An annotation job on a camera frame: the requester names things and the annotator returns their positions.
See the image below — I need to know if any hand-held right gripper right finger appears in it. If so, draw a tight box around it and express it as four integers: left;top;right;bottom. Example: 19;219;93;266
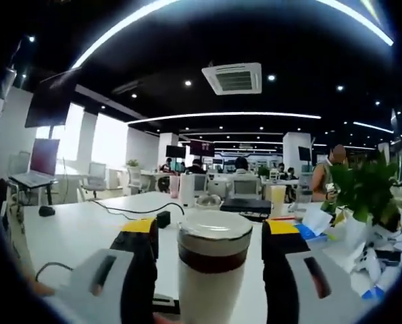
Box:
261;218;374;324

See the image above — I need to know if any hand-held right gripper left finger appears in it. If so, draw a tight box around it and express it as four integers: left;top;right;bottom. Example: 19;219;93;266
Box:
50;218;160;324

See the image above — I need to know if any white water cup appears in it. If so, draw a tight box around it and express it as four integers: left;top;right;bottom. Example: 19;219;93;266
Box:
176;263;252;324

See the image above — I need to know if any white brown cup lid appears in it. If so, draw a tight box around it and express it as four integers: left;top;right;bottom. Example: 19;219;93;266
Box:
176;211;254;273

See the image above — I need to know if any pale yellow drink cup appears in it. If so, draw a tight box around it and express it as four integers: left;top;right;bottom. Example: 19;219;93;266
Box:
270;186;286;219

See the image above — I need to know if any pink cup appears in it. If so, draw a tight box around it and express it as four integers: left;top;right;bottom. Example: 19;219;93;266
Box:
169;175;182;200

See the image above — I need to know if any person's right hand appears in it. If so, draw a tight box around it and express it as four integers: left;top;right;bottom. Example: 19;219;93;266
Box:
153;312;181;324

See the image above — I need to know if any white table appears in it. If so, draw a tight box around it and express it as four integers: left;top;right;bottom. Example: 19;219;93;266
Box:
18;190;402;324

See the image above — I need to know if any black power adapter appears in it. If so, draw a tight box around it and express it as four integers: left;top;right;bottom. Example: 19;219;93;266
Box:
156;210;172;230

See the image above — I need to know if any black keyboard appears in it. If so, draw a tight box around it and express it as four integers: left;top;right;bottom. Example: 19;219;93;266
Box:
238;211;272;223

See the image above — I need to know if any black flat device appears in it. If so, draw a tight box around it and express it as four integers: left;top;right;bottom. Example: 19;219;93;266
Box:
220;198;273;214

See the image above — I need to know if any white plant wrapping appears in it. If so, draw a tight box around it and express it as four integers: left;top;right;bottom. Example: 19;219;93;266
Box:
324;205;402;293

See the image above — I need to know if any black laptop stand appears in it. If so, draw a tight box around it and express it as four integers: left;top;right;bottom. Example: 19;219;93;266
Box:
7;175;58;207

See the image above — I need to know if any grey office chair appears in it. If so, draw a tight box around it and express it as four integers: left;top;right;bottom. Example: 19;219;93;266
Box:
82;162;107;198
233;178;261;199

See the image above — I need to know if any white box appliance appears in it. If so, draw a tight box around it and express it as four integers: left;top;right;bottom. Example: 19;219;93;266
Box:
180;172;208;209

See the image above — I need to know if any white office chair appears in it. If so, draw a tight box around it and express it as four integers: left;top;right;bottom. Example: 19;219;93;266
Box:
126;167;143;195

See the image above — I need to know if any glass bowl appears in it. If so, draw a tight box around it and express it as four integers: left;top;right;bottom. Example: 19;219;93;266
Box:
196;194;226;213

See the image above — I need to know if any small black box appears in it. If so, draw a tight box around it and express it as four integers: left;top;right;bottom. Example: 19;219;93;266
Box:
372;248;402;268

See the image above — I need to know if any green leafy plant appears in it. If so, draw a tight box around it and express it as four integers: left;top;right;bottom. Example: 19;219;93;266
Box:
325;148;402;234

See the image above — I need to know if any laptop with maroon screen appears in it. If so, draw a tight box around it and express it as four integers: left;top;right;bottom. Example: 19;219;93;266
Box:
7;138;61;186

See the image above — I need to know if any curved ceiling light strip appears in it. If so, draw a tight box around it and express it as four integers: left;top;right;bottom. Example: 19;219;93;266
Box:
127;111;322;127
70;0;395;70

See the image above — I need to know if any hanging black television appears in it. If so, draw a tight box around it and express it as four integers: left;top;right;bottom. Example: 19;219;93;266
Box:
24;69;82;128

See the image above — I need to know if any ceiling air conditioner vent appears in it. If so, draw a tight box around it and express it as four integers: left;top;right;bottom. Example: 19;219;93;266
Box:
201;61;263;97

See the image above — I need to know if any black table cable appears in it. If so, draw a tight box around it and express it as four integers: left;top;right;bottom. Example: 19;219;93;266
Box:
89;200;185;217

